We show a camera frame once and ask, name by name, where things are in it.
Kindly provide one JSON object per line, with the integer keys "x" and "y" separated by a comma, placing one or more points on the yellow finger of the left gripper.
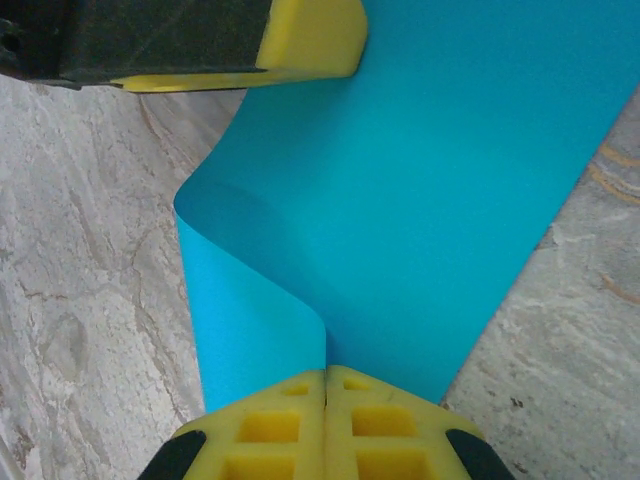
{"x": 310, "y": 35}

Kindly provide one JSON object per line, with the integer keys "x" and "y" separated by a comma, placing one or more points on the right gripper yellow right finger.
{"x": 385, "y": 435}

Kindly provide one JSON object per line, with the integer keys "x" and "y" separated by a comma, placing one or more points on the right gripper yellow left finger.
{"x": 265, "y": 435}

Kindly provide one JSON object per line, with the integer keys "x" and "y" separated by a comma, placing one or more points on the blue cloth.
{"x": 400, "y": 200}

